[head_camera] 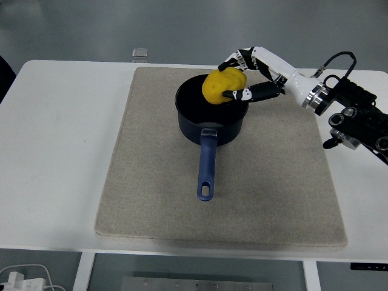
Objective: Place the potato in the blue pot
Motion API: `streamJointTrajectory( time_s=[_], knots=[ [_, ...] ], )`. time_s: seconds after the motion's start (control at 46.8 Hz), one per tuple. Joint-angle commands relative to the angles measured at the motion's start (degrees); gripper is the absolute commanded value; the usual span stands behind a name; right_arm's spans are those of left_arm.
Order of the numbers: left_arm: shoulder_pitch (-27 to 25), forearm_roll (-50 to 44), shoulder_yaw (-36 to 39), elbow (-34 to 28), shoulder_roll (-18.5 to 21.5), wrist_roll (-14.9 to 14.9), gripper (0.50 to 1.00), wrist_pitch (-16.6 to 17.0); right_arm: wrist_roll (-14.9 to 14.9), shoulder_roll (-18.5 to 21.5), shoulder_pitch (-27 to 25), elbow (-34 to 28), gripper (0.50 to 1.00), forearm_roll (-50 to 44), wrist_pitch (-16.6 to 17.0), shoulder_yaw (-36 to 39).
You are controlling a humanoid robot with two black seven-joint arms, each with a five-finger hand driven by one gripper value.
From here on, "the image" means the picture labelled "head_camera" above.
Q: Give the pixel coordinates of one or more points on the beige fabric mat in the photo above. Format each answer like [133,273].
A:
[257,197]

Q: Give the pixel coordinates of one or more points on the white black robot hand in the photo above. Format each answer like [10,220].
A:
[298,85]

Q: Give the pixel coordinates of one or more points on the small clear square block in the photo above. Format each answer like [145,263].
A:
[140,52]

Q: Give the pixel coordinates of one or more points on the white power adapter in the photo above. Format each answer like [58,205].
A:
[21,282]

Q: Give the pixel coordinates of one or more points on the person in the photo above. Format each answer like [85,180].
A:
[4,78]

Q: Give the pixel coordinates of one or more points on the white table leg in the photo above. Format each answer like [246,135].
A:
[312,277]
[83,271]

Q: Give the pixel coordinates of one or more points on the yellow potato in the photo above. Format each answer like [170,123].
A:
[221,83]

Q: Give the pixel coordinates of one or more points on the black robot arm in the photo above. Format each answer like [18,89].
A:
[357,115]

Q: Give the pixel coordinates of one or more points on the grey metal plate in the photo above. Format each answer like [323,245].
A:
[197,285]

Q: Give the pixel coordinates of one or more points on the black table control panel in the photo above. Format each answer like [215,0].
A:
[369,266]

